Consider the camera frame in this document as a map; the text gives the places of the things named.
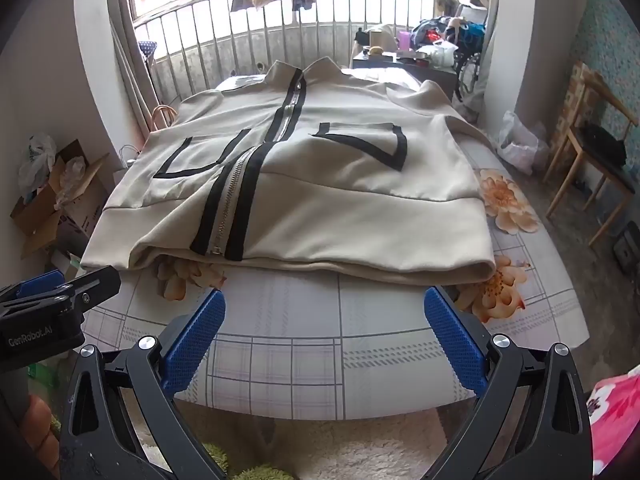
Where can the open cardboard box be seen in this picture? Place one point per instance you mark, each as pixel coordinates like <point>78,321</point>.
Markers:
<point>75,220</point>

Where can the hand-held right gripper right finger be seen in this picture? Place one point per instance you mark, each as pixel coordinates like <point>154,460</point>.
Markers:
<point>454,342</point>

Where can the pile of colourful clothes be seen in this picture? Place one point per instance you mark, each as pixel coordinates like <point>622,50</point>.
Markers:
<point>440,30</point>

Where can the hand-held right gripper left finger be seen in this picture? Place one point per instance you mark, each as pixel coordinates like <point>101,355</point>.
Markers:
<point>196,342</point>

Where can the metal balcony railing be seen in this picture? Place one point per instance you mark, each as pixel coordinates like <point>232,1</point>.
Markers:
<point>240,35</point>

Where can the wheelchair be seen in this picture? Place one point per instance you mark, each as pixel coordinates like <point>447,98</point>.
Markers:
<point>470,72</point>

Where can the black bag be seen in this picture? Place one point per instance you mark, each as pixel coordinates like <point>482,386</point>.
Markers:
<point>602,142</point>

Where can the grey window curtain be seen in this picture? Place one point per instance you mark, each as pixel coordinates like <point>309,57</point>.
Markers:
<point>487,60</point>
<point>132,75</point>

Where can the green shaggy rug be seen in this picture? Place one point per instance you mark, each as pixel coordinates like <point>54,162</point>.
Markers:
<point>250,472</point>

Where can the beige zip jacket black trim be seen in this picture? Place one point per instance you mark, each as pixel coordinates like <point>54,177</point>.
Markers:
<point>325,195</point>

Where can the grey cabinet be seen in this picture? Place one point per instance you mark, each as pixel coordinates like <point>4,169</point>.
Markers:
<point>440,77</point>

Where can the beige bag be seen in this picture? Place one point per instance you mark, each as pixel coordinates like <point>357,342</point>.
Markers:
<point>381,37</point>

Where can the purple cup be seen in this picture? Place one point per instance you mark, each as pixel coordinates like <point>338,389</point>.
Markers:
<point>404,41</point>

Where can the pink floral blanket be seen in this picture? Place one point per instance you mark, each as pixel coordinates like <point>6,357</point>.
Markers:
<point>617,420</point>

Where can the floral patterned wall panel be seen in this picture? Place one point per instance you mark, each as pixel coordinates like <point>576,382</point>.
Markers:
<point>610,40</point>

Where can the white plastic bag green print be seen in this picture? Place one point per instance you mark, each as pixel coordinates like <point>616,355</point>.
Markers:
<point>35,160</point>

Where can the blue dotted cloth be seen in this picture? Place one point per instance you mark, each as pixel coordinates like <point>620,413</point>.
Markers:
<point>146,49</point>

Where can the person's left hand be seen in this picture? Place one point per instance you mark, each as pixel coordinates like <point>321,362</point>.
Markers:
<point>44,430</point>

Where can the green plastic bottle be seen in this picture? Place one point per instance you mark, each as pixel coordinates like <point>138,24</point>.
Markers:
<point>42,376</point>

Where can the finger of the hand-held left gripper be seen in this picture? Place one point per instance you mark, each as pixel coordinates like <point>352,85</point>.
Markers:
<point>97,282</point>
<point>40,282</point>

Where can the wooden chair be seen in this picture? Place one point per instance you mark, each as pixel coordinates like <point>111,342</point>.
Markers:
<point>580,160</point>

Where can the crumpled clear plastic wrap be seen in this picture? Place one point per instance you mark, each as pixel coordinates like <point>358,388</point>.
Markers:
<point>72,175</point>

